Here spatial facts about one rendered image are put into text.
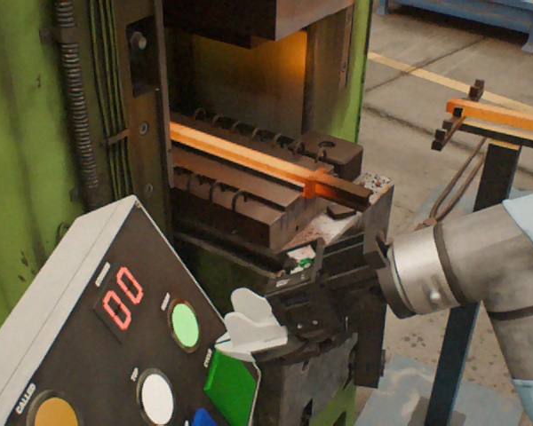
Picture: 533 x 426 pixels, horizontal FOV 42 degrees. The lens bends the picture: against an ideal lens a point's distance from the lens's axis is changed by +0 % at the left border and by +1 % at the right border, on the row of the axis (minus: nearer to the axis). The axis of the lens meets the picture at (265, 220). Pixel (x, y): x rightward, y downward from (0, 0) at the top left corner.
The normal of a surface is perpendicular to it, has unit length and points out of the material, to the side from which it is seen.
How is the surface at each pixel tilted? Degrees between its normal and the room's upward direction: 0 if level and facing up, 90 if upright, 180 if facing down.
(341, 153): 0
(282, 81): 90
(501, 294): 84
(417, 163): 0
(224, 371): 60
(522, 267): 65
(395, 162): 0
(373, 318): 88
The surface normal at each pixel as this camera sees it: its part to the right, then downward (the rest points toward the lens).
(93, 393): 0.87, -0.32
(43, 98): 0.83, 0.33
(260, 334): -0.20, 0.57
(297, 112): -0.56, 0.46
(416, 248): -0.51, -0.56
